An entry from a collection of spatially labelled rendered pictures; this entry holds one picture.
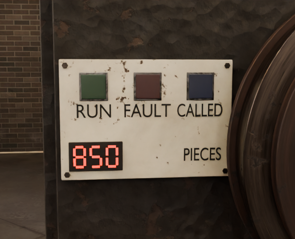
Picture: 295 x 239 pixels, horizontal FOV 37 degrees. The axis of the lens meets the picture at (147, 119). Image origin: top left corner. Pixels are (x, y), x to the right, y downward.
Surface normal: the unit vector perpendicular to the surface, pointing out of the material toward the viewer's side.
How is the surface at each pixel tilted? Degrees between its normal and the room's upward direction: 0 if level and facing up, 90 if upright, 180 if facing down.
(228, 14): 90
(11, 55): 90
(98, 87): 90
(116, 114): 90
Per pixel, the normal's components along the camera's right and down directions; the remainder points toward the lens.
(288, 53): 0.11, 0.11
